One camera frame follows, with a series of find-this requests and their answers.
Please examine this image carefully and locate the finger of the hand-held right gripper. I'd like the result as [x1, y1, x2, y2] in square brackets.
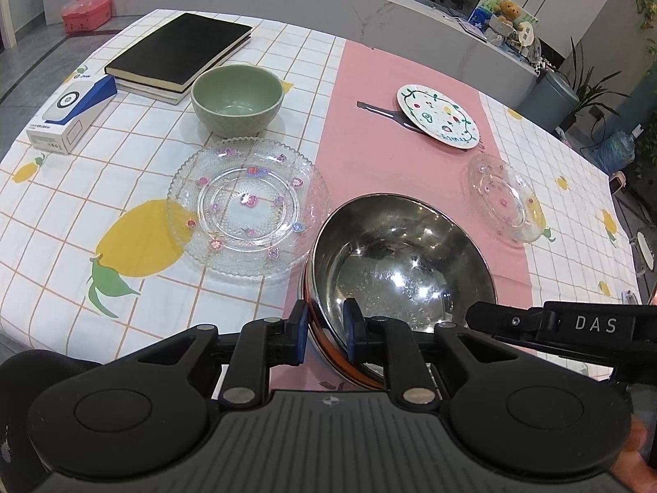
[464, 302, 549, 343]

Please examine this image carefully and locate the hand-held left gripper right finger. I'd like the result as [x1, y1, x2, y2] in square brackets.
[343, 298, 510, 405]

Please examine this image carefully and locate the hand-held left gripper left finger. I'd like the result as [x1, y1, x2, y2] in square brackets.
[134, 302, 310, 405]

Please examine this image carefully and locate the stainless steel bowl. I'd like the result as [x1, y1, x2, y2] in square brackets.
[299, 194, 498, 390]

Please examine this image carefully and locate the small clear glass plate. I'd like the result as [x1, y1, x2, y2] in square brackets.
[466, 153, 549, 244]

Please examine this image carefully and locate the large clear glass plate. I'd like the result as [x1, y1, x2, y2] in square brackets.
[167, 138, 332, 282]

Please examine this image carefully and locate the white painted fruit plate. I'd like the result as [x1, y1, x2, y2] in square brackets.
[396, 83, 480, 151]

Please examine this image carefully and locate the green ceramic bowl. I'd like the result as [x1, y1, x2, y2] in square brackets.
[191, 65, 284, 139]

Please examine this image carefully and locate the person's right hand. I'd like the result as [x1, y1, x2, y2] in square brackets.
[608, 413, 657, 493]

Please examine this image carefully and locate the pink table runner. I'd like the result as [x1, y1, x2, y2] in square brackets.
[267, 38, 533, 392]

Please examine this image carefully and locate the grey trash can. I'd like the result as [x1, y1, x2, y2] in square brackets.
[516, 69, 581, 133]

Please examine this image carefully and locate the green leafy floor plant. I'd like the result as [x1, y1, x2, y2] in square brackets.
[562, 36, 629, 120]

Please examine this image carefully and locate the lemon print checked tablecloth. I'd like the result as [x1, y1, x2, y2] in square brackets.
[0, 7, 638, 414]

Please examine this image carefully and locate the book with white pages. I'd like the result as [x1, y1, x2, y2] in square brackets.
[113, 33, 253, 106]

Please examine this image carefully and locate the black hardcover book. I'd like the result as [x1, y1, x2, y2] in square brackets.
[104, 13, 253, 94]

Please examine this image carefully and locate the white and blue box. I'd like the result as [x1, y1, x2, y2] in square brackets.
[25, 74, 119, 155]

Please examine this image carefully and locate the hanging green vine plant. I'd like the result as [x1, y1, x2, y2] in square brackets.
[630, 0, 657, 58]

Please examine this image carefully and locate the white marble bench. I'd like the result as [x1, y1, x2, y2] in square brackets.
[41, 0, 546, 110]

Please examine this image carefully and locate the pink plastic case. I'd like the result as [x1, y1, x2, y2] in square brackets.
[62, 0, 113, 34]

